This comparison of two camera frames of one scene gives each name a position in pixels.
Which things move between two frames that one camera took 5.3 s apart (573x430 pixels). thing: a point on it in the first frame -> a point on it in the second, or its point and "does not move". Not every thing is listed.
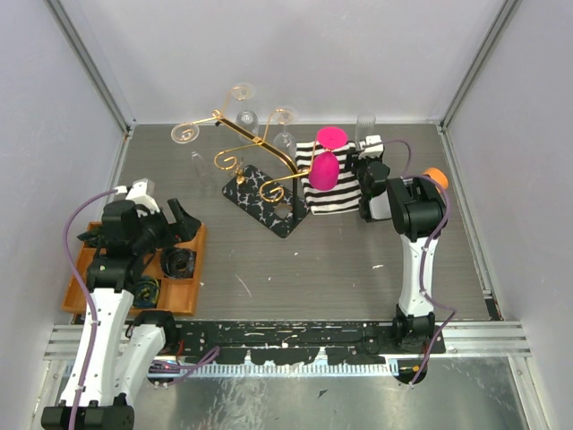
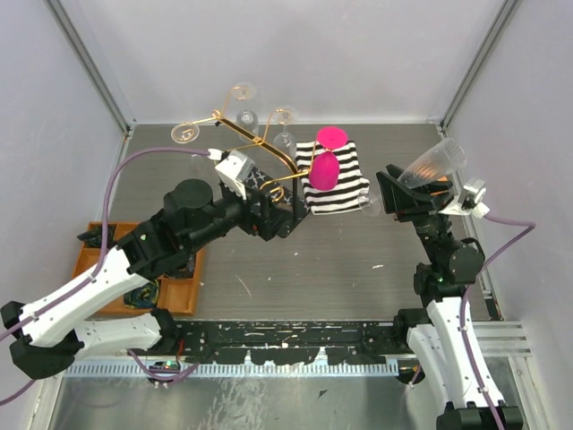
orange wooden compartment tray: [178, 296] does not move
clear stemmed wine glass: [285, 141] does not move
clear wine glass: [246, 120] does not move
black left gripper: [183, 229] -> [271, 221]
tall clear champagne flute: [364, 122] -> [437, 166]
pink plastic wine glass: [324, 166] does not move
